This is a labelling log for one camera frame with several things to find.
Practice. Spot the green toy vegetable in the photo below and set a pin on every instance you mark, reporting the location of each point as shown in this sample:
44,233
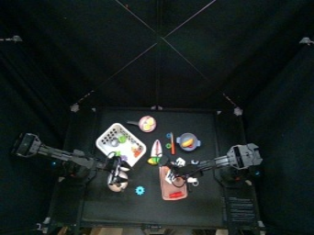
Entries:
122,139

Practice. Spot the beige toy bowl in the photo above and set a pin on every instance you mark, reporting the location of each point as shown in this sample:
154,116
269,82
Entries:
116,184

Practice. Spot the orange toy stick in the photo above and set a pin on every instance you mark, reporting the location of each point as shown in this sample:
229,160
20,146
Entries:
172,143

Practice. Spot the small green toy piece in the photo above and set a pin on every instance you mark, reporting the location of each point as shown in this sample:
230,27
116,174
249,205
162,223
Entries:
118,153

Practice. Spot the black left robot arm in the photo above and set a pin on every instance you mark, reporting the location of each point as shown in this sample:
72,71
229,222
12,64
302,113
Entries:
56,153

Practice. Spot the blue gear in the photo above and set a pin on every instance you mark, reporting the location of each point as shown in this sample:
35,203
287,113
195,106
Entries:
140,190

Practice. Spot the white red toy surfboard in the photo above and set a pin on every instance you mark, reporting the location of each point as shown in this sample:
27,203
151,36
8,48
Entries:
156,148

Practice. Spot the pink cutting board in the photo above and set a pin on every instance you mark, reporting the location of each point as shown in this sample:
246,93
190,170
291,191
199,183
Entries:
174,187

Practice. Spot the blue toy pot with food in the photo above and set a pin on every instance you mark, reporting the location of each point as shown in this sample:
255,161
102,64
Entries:
188,142

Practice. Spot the white label sticker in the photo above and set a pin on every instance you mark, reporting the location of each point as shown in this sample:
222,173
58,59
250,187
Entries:
241,208

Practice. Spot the pink frying pan with egg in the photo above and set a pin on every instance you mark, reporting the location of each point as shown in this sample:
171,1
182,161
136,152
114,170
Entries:
146,123

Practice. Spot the red orange toy food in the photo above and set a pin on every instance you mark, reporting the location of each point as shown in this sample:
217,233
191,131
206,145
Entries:
136,150

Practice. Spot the grey toy piece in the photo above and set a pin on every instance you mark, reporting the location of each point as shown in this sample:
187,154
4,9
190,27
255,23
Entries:
115,142

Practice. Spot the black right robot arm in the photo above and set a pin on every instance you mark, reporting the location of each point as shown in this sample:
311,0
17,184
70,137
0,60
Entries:
229,160

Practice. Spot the metal frame bracket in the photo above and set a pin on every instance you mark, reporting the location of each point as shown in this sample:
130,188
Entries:
74,107
306,40
15,39
238,111
156,107

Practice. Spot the white plastic basket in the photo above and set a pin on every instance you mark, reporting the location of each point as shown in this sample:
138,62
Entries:
120,143

